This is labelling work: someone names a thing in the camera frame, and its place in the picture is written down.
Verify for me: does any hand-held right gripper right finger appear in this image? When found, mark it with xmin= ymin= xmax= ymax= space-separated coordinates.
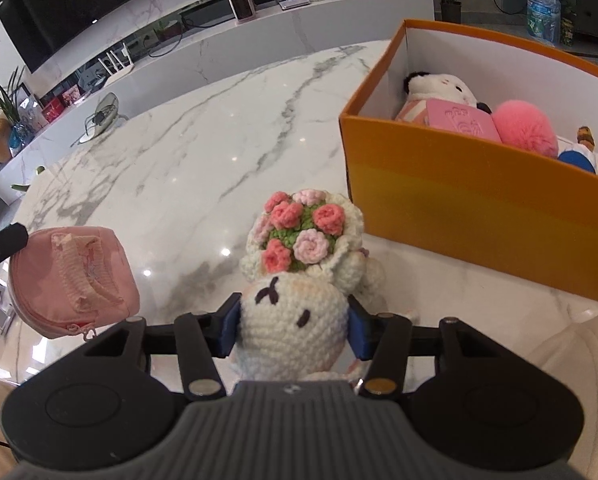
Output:
xmin=349 ymin=296 xmax=517 ymax=401

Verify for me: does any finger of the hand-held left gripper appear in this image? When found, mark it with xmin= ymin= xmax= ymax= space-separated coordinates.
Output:
xmin=0 ymin=224 xmax=30 ymax=282

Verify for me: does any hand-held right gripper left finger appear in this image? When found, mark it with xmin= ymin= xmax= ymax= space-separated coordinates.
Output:
xmin=81 ymin=292 xmax=243 ymax=402

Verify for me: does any crochet bunny with flowers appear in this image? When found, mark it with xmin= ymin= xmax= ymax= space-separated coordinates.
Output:
xmin=231 ymin=189 xmax=387 ymax=381

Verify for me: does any pink mini backpack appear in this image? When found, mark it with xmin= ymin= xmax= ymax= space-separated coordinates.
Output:
xmin=8 ymin=226 xmax=140 ymax=341

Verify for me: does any orange cardboard box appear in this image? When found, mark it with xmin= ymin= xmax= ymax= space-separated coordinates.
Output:
xmin=339 ymin=19 xmax=598 ymax=307

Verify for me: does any pink snap wallet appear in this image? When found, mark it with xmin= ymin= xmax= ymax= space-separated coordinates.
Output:
xmin=425 ymin=99 xmax=502 ymax=142

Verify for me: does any panda plush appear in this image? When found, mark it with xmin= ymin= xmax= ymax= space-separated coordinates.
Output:
xmin=394 ymin=71 xmax=494 ymax=123

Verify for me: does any pink fluffy ball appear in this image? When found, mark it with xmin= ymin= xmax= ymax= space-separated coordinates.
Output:
xmin=491 ymin=100 xmax=560 ymax=157

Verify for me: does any bear plush with blue cap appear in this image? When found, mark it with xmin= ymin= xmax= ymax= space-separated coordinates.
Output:
xmin=558 ymin=126 xmax=598 ymax=177

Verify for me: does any green toy figure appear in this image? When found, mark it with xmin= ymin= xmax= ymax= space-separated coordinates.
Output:
xmin=11 ymin=165 xmax=46 ymax=193

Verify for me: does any green plant in glass vase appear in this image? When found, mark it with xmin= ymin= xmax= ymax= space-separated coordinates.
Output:
xmin=0 ymin=66 xmax=34 ymax=148

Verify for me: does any white desk fan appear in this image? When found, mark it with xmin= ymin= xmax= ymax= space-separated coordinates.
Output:
xmin=71 ymin=92 xmax=128 ymax=147

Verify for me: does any white router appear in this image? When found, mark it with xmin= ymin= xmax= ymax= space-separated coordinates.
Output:
xmin=99 ymin=42 xmax=136 ymax=78

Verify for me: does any black flat television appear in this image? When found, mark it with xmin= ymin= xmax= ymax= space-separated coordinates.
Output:
xmin=0 ymin=0 xmax=192 ymax=75

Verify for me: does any marble television console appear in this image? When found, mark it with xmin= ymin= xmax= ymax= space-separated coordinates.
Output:
xmin=0 ymin=0 xmax=436 ymax=206

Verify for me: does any white space heater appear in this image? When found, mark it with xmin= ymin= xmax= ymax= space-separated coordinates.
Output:
xmin=226 ymin=0 xmax=254 ymax=26

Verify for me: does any large water bottle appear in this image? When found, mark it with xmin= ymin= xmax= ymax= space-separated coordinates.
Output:
xmin=526 ymin=0 xmax=562 ymax=45

